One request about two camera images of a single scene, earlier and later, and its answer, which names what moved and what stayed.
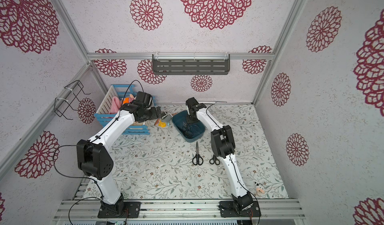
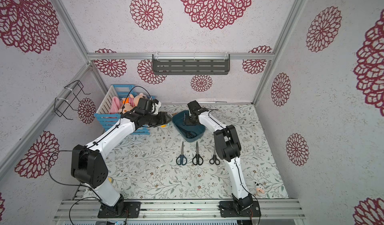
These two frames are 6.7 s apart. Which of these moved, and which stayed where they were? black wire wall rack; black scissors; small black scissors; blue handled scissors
Moved: blue handled scissors
Stayed: black wire wall rack; black scissors; small black scissors
